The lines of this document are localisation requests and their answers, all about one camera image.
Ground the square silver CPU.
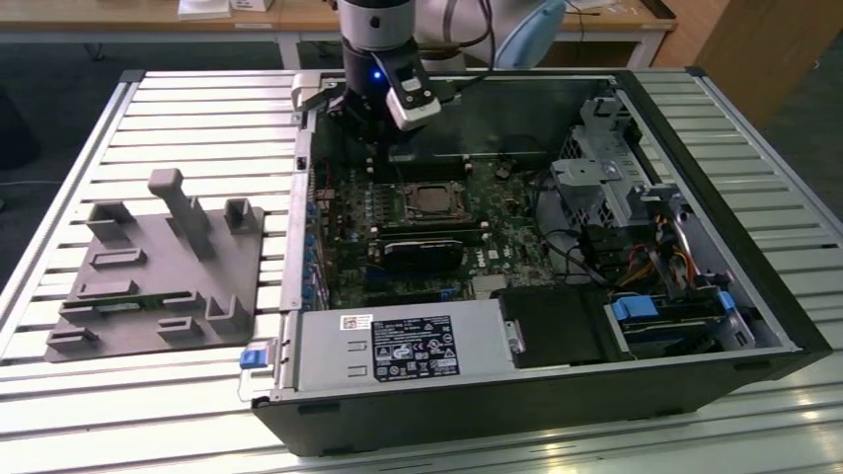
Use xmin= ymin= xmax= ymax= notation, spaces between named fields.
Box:
xmin=416 ymin=189 xmax=458 ymax=209

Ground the black RAM slot bank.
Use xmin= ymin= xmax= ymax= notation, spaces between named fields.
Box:
xmin=387 ymin=150 xmax=474 ymax=182

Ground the pale blue teach pendant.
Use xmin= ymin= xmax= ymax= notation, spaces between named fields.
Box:
xmin=492 ymin=0 xmax=570 ymax=71

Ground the black graphics card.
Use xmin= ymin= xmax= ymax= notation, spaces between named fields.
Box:
xmin=379 ymin=238 xmax=468 ymax=272

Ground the green motherboard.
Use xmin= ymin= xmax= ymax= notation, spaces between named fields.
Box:
xmin=308 ymin=157 xmax=562 ymax=310

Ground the black CPU socket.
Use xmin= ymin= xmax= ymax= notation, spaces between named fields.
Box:
xmin=398 ymin=181 xmax=472 ymax=222

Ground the green RAM stick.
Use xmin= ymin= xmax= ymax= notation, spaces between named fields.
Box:
xmin=81 ymin=294 xmax=196 ymax=313

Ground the wooden desk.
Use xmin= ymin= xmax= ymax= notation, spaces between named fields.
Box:
xmin=0 ymin=0 xmax=679 ymax=70

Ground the grey power supply unit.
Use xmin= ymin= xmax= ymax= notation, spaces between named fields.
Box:
xmin=288 ymin=299 xmax=519 ymax=394

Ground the thin metal locking lever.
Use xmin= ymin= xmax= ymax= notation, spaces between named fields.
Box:
xmin=394 ymin=166 xmax=414 ymax=218
xmin=411 ymin=208 xmax=474 ymax=222

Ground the wooden cabinet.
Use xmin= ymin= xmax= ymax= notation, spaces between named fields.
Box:
xmin=658 ymin=0 xmax=843 ymax=127

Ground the silver chipset heatsink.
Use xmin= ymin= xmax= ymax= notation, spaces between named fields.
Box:
xmin=472 ymin=275 xmax=512 ymax=298

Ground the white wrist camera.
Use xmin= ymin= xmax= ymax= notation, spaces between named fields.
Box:
xmin=383 ymin=50 xmax=444 ymax=132

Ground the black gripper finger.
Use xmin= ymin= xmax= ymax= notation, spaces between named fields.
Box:
xmin=371 ymin=105 xmax=396 ymax=167
xmin=326 ymin=87 xmax=378 ymax=149

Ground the silver metal drive cage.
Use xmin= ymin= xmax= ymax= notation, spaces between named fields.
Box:
xmin=550 ymin=96 xmax=692 ymax=228

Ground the hard disk in blue carrier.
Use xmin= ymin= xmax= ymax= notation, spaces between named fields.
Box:
xmin=608 ymin=291 xmax=732 ymax=347

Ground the blue case latch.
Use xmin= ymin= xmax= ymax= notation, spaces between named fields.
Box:
xmin=240 ymin=345 xmax=275 ymax=369

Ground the black RAM stick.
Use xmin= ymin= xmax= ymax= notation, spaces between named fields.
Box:
xmin=375 ymin=222 xmax=486 ymax=244

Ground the coloured wire bundle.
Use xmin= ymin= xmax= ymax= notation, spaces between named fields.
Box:
xmin=618 ymin=240 xmax=699 ymax=292

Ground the grey parts rack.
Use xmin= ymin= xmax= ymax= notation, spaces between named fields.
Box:
xmin=43 ymin=167 xmax=268 ymax=364

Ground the black open PC case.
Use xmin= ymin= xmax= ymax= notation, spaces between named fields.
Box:
xmin=250 ymin=67 xmax=832 ymax=458

